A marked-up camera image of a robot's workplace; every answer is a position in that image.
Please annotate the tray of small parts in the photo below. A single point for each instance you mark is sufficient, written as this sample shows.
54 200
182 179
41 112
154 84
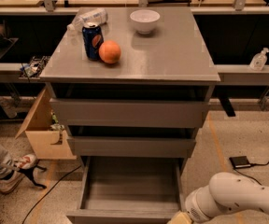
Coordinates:
34 67

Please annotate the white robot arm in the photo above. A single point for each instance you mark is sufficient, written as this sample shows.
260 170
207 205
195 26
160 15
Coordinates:
225 194

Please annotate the black foot pedal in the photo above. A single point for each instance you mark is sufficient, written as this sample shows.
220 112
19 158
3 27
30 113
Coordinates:
239 162

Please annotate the cardboard box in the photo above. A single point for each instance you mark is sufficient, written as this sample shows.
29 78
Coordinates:
47 143

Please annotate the grey bottom drawer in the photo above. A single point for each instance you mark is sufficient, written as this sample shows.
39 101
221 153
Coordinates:
120 190

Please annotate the grey middle drawer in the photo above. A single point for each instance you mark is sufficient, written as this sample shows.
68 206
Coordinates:
130 141

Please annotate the white red sneaker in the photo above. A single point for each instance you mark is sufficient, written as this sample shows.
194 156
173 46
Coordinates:
12 180

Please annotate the grey top drawer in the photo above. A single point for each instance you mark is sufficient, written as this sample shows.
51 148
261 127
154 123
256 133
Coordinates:
154 106

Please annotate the white ceramic bowl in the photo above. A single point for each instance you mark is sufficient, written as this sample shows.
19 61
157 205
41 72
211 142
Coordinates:
144 21

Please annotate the yellow foam padded gripper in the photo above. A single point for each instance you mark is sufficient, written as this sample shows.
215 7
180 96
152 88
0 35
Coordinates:
195 209

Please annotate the grey drawer cabinet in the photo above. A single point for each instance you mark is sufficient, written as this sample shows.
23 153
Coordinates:
174 53

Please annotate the grey drawer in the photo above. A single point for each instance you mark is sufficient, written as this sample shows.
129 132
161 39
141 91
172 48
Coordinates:
130 141
154 106
120 190

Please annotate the clear plastic water bottle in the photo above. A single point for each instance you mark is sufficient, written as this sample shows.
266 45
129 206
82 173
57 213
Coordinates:
96 16

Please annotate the blue pepsi can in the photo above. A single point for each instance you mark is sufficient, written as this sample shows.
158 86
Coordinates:
93 39

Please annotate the orange fruit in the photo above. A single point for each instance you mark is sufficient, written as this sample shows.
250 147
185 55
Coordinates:
109 52

